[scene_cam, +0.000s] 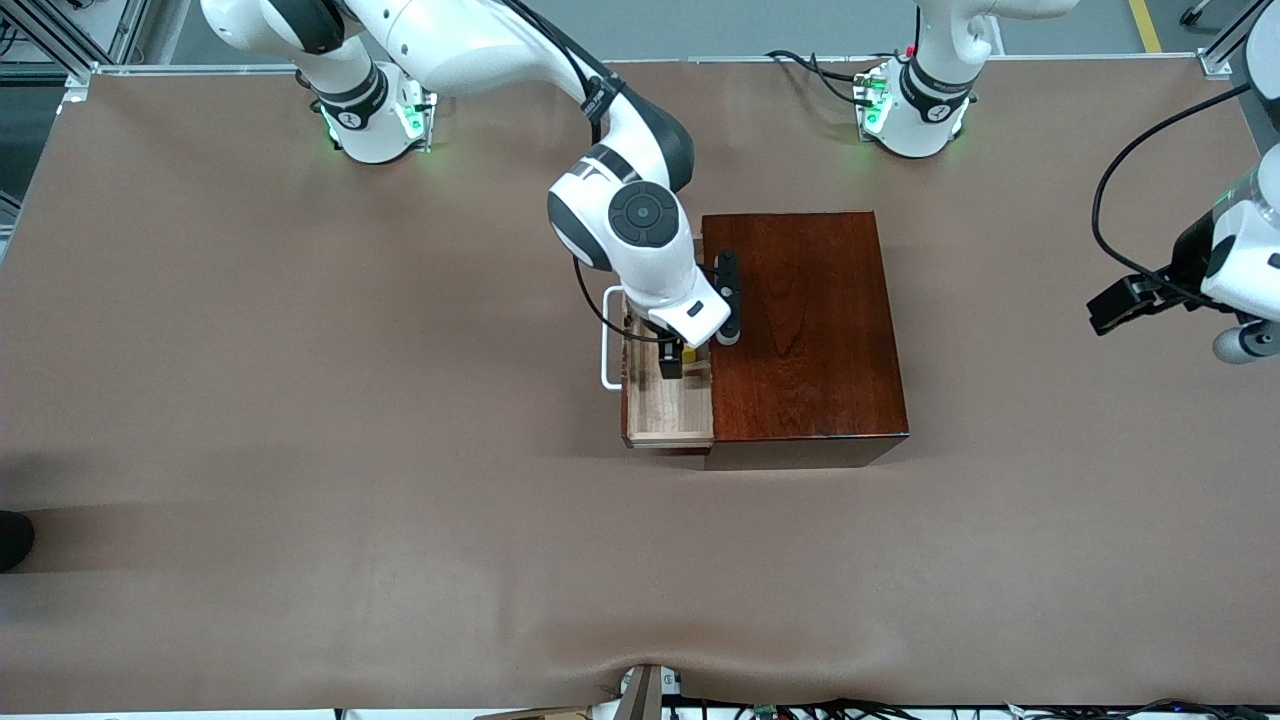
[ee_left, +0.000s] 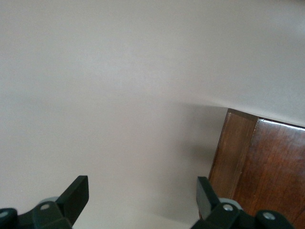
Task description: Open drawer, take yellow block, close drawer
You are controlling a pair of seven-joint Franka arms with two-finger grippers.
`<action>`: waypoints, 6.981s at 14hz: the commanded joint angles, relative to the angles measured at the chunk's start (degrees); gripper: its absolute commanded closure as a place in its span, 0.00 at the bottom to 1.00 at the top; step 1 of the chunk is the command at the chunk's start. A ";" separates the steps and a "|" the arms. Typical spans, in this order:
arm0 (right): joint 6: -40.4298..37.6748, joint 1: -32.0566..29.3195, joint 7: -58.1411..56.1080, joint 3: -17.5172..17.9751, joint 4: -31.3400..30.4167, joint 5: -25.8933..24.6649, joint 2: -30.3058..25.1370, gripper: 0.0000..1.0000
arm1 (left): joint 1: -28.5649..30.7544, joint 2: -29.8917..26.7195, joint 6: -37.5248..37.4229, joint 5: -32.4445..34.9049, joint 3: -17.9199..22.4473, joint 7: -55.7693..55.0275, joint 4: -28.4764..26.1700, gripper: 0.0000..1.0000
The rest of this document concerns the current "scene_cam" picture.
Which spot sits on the brown table cover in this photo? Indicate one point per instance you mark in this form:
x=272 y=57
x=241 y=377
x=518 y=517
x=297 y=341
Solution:
x=300 y=450

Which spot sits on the black rounded object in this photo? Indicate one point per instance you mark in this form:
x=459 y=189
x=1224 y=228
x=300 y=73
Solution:
x=12 y=540

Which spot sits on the dark brown wooden cabinet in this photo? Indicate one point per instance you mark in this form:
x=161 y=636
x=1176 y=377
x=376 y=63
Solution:
x=800 y=330

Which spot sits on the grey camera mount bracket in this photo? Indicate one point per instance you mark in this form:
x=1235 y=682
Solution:
x=640 y=695

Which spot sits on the dark aluminium frame struts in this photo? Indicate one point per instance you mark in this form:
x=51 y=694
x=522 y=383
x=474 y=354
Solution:
x=70 y=60

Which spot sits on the brown cardboard piece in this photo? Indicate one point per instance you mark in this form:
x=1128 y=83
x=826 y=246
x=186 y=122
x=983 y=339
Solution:
x=540 y=714

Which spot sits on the aluminium frame post with bracket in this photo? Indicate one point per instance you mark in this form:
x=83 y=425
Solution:
x=1215 y=62

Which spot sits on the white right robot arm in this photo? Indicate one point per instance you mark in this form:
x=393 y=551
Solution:
x=640 y=260

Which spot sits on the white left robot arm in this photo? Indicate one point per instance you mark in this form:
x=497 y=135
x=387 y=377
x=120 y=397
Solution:
x=930 y=110

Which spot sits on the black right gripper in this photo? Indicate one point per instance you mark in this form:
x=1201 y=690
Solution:
x=671 y=356

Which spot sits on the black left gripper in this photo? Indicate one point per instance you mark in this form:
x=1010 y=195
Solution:
x=1187 y=254

